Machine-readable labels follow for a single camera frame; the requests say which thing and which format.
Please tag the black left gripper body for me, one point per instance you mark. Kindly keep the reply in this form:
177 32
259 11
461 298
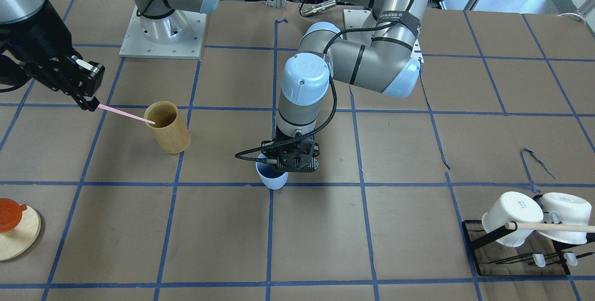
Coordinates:
267 148

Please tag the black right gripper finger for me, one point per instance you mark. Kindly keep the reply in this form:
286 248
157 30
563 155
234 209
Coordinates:
86 82

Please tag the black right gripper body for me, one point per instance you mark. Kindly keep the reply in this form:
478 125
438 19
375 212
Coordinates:
33 40

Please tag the light blue plastic cup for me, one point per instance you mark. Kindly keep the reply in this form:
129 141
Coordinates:
271 178

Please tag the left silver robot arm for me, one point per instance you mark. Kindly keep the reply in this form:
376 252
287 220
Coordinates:
377 57

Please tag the bamboo cylinder holder cup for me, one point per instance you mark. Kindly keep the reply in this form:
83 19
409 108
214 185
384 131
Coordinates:
169 127

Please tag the orange mug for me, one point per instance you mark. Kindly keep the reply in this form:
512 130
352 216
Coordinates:
11 214

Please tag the wooden mug tree stand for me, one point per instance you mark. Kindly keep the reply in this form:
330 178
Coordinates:
15 242

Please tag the wooden rack rod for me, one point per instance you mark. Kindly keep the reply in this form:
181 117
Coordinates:
549 227

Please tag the white mug outer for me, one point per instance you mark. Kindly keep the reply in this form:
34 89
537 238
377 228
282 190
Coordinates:
571 210

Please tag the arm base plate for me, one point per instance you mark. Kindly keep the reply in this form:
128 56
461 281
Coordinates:
179 36
362 18

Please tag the black wire mug rack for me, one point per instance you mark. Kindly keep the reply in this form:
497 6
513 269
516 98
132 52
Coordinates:
504 252

